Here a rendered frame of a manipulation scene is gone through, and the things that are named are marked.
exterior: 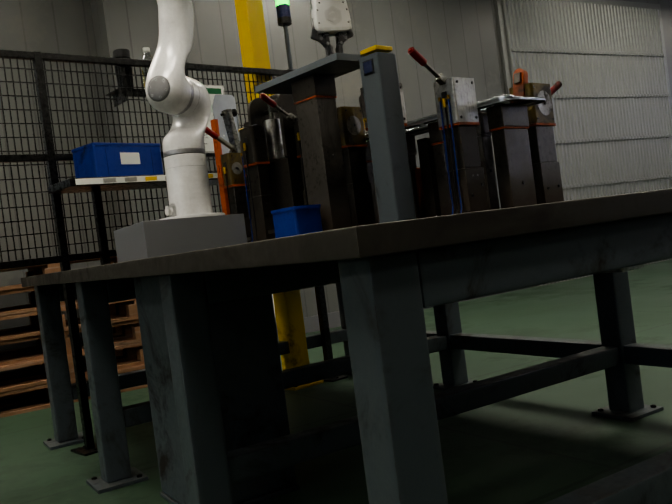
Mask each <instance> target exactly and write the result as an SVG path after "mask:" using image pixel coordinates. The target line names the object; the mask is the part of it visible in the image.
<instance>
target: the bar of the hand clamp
mask: <svg viewBox="0 0 672 504"><path fill-rule="evenodd" d="M221 112H222V113H221V114H220V115H221V116H223V120H224V124H225V128H226V131H227V135H228V139H229V143H230V144H232V145H233V146H235V149H236V148H237V147H238V146H240V141H239V137H238V133H237V129H236V126H235V122H234V118H233V117H235V116H237V110H236V109H232V110H231V109H226V110H223V111H221Z"/></svg>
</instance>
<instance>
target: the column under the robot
mask: <svg viewBox="0 0 672 504"><path fill-rule="evenodd" d="M133 280H134V288H135V295H136V303H137V310H138V318H139V325H140V333H141V340H142V347H143V355H144V362H145V370H146V377H147V385H148V392H149V400H150V407H151V415H152V422H153V429H154V437H155V444H156V452H157V459H158V467H159V474H160V482H161V489H162V492H160V496H161V497H163V498H164V499H165V500H167V501H168V502H170V503H171V504H189V502H188V494H187V487H186V479H185V472H184V464H183V457H182V449H181V442H180V434H179V427H178V419H177V412H176V404H175V397H174V389H173V382H172V374H171V367H170V359H169V352H168V344H167V337H166V329H165V322H164V314H163V307H162V299H161V292H160V285H159V276H149V277H137V278H133ZM207 306H208V314H209V321H210V329H211V336H212V344H213V352H214V359H215V367H216V374H217V382H218V389H219V397H220V404H221V412H222V419H223V427H224V435H225V442H226V450H227V452H229V451H233V450H236V449H240V448H243V447H247V446H250V445H254V444H257V443H261V442H264V441H268V440H271V439H275V438H279V437H282V436H286V435H289V434H290V429H289V422H288V414H287V407H286V399H285V391H284V384H283V376H282V368H281V361H280V353H279V345H278V338H277V330H276V323H275V315H274V307H273V300H272V294H269V295H263V296H257V297H251V298H245V299H239V300H233V301H227V302H221V303H215V304H207ZM231 487H232V495H233V502H234V504H256V503H259V502H262V501H265V500H268V499H271V498H274V497H277V496H280V495H283V494H286V493H289V492H292V491H295V490H298V489H300V487H299V485H298V484H296V475H295V468H294V465H292V466H289V467H285V468H282V469H279V470H276V471H273V472H269V473H266V474H263V475H260V476H256V477H253V478H250V479H247V480H243V481H240V482H237V483H234V484H231Z"/></svg>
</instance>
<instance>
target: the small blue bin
mask: <svg viewBox="0 0 672 504"><path fill-rule="evenodd" d="M320 208H321V204H315V205H303V206H293V207H287V208H282V209H277V210H272V211H271V214H272V215H273V222H274V230H275V238H281V237H287V236H294V235H300V234H307V233H313V232H320V231H323V229H322V221H321V214H320Z"/></svg>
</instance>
